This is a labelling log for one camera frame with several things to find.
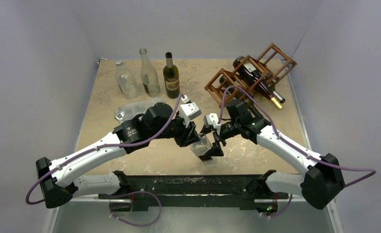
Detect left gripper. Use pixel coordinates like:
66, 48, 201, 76
150, 112, 201, 147

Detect clear bottle black cap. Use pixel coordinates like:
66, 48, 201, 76
190, 133, 214, 164

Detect dark bottle silver cap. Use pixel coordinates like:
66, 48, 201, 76
163, 52, 180, 99

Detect clear glass bottle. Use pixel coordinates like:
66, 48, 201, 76
115, 60, 140, 99
139, 48, 160, 97

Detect red wine bottle gold cap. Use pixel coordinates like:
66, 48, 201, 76
234, 55, 283, 111

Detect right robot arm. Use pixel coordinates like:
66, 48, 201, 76
201, 100, 345, 210

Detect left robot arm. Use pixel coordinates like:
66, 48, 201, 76
35, 101, 201, 209

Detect wooden wine rack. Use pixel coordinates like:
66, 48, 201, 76
205, 43, 297, 110

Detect green bottle silver neck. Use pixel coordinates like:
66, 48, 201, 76
268, 82, 286, 104

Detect clear plastic screw box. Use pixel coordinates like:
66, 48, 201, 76
119, 98, 164, 120

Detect red adjustable wrench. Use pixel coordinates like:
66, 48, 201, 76
115, 109, 125, 124

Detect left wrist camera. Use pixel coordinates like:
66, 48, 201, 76
179, 95, 202, 127

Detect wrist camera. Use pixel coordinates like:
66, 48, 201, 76
179, 95, 202, 127
201, 113, 221, 134

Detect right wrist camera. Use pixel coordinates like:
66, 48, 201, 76
201, 113, 221, 134

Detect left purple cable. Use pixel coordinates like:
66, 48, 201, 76
25, 93, 186, 205

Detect purple cable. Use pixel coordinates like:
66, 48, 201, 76
25, 93, 186, 205
218, 85, 377, 188

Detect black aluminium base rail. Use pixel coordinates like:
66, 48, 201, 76
50, 174, 336, 213

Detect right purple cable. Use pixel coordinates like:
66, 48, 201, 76
218, 85, 377, 188

